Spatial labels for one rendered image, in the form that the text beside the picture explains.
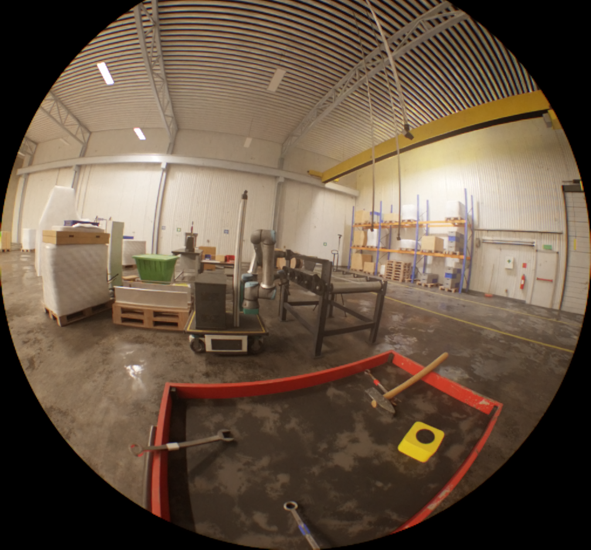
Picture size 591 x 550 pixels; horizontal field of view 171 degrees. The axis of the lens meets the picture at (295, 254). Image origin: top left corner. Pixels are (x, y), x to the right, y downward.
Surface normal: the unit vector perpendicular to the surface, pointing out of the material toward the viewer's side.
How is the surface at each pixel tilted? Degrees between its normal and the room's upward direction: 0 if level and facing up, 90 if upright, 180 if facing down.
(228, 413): 0
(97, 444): 0
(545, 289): 90
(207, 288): 90
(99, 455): 0
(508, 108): 90
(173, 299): 90
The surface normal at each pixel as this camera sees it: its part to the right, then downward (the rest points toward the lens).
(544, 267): -0.92, -0.07
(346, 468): 0.09, -0.99
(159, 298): 0.40, 0.07
